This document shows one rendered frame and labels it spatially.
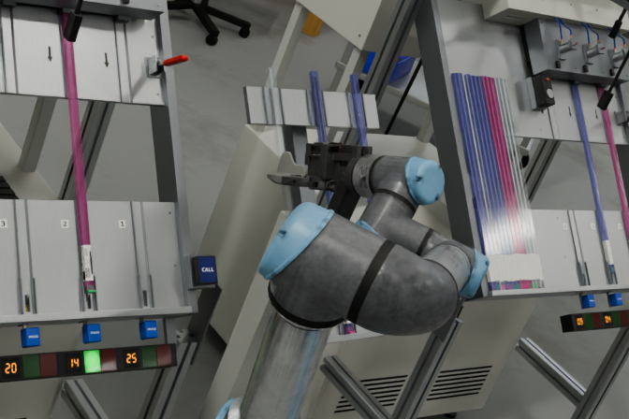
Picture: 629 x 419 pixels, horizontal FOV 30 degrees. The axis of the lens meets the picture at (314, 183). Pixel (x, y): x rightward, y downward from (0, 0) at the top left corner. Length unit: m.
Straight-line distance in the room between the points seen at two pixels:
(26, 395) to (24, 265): 0.60
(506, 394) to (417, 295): 2.38
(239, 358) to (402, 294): 0.99
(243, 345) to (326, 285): 0.94
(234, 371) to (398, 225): 0.68
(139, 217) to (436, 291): 0.73
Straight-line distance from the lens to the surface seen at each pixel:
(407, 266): 1.47
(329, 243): 1.47
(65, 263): 1.99
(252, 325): 2.37
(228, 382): 2.45
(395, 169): 1.92
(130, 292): 2.04
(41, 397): 2.53
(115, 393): 3.09
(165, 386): 2.20
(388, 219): 1.87
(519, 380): 3.95
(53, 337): 2.43
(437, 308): 1.50
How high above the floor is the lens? 1.77
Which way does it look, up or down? 22 degrees down
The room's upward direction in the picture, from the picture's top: 22 degrees clockwise
